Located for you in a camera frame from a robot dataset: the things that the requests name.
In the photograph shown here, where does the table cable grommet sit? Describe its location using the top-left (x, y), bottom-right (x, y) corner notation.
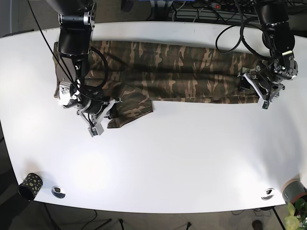
top-left (51, 186), bottom-right (66, 199)
top-left (261, 188), bottom-right (274, 201)

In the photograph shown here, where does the camouflage pattern T-shirt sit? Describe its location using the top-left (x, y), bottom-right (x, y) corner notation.
top-left (53, 40), bottom-right (264, 129)

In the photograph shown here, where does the left table cable grommet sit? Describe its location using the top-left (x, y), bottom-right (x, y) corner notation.
top-left (51, 186), bottom-right (66, 199)

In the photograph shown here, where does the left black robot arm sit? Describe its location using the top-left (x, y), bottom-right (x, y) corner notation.
top-left (222, 0), bottom-right (298, 109)

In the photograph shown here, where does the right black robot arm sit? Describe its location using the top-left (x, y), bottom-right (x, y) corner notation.
top-left (48, 0), bottom-right (121, 137)

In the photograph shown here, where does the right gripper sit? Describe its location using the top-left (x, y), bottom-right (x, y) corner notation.
top-left (76, 97), bottom-right (119, 137)

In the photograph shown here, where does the grey tape roll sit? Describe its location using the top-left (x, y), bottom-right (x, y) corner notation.
top-left (282, 179), bottom-right (307, 204)

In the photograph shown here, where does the green potted plant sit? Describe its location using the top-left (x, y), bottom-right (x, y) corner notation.
top-left (284, 198), bottom-right (307, 230)

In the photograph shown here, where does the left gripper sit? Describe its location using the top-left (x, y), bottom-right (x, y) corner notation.
top-left (239, 64), bottom-right (285, 110)

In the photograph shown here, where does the right table cable grommet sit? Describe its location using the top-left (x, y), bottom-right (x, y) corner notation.
top-left (261, 188), bottom-right (274, 201)

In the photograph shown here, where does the black gold-dotted cup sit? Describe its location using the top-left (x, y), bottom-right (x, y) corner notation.
top-left (18, 173), bottom-right (43, 201)

